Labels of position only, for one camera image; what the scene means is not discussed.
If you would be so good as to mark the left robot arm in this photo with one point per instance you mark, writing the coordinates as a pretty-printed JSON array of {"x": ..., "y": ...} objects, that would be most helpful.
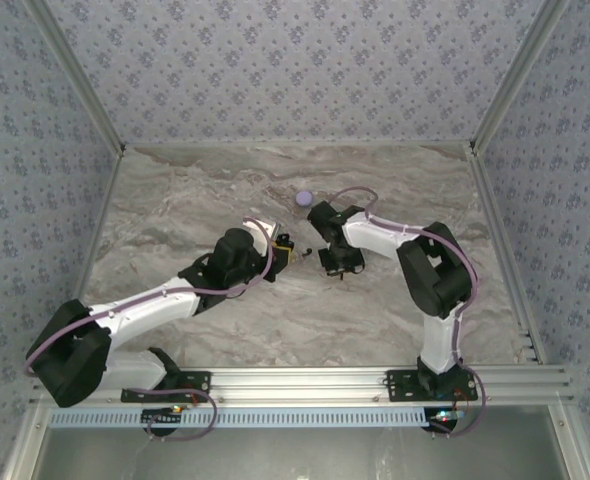
[{"x": 145, "y": 307}]

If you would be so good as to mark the aluminium side rail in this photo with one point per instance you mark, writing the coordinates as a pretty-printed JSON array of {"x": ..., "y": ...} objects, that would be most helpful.
[
  {"x": 92, "y": 250},
  {"x": 500, "y": 250}
]

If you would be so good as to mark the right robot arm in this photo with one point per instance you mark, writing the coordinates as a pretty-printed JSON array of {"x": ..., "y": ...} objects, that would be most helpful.
[{"x": 435, "y": 270}]

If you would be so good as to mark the aluminium corner post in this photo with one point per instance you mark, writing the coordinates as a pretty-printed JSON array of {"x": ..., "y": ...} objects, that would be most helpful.
[{"x": 516, "y": 75}]

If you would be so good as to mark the small control board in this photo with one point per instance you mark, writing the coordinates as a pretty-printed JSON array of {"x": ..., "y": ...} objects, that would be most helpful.
[
  {"x": 161, "y": 414},
  {"x": 442, "y": 416}
]

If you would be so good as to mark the long aluminium base rail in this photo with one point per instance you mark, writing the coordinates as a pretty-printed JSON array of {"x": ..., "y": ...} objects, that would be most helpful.
[{"x": 300, "y": 382}]

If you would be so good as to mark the grey metal panel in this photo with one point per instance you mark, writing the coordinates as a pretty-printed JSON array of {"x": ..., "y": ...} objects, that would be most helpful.
[{"x": 300, "y": 455}]

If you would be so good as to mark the purple earbud charging case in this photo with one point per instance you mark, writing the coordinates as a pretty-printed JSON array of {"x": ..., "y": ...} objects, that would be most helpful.
[{"x": 304, "y": 198}]

